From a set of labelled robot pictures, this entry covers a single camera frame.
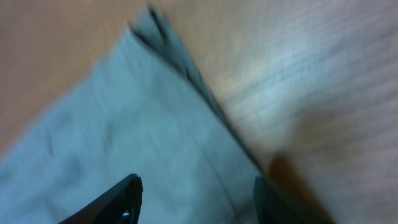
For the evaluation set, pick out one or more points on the grey shorts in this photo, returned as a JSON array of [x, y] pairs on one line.
[[143, 109]]

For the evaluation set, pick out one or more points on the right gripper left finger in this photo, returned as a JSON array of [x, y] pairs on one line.
[[121, 204]]

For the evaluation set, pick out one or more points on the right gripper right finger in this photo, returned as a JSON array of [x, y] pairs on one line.
[[274, 207]]

